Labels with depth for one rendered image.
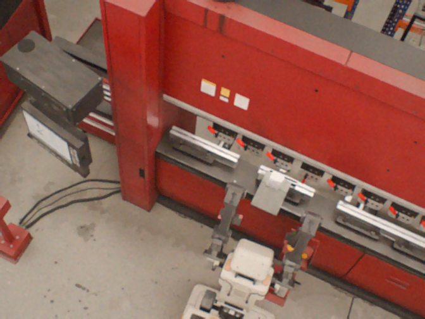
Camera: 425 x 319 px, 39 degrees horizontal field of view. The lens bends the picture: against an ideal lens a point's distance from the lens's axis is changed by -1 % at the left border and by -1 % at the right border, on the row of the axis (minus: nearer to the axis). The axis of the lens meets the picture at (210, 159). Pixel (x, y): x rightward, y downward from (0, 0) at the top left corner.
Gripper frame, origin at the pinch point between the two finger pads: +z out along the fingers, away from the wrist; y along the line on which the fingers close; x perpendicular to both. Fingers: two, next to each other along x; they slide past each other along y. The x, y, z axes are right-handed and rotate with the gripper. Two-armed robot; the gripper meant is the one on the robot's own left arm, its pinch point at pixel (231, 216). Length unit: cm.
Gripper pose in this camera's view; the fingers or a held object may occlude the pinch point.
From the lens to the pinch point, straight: 380.9
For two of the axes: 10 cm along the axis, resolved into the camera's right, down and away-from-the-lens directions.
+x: -3.5, 9.4, -0.3
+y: -9.3, -3.5, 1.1
